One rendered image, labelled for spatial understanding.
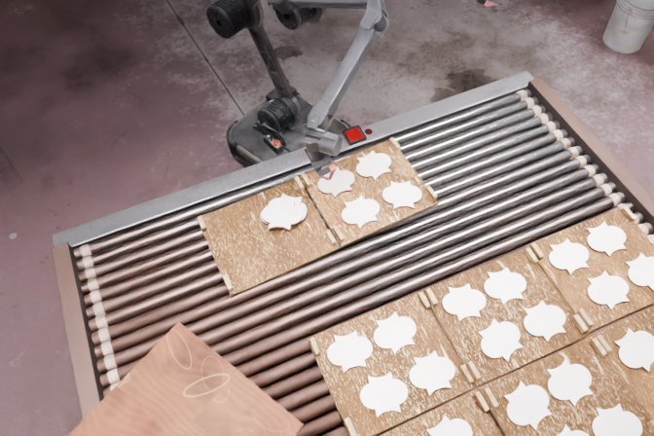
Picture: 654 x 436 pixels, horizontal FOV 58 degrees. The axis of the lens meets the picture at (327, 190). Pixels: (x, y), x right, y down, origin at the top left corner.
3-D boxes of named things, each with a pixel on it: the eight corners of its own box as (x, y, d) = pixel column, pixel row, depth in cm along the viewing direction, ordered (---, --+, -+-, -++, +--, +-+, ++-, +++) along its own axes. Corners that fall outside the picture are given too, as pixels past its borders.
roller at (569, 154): (94, 336, 196) (90, 330, 192) (573, 150, 238) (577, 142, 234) (97, 348, 193) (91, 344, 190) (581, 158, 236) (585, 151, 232)
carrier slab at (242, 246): (197, 220, 217) (196, 218, 215) (297, 179, 227) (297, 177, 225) (231, 298, 198) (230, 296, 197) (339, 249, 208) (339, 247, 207)
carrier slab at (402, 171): (300, 178, 227) (299, 176, 226) (390, 141, 237) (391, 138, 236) (341, 248, 209) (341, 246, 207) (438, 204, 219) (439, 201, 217)
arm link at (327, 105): (378, 17, 200) (367, 4, 190) (391, 23, 197) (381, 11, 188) (314, 127, 204) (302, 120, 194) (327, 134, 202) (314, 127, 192)
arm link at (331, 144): (321, 117, 203) (311, 111, 195) (350, 125, 198) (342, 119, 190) (310, 150, 203) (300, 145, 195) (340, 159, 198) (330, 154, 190)
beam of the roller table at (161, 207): (57, 242, 220) (51, 234, 215) (523, 80, 265) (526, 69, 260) (60, 260, 215) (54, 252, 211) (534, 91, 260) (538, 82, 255)
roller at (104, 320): (91, 323, 199) (87, 317, 195) (565, 141, 241) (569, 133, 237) (94, 336, 196) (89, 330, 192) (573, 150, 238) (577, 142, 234)
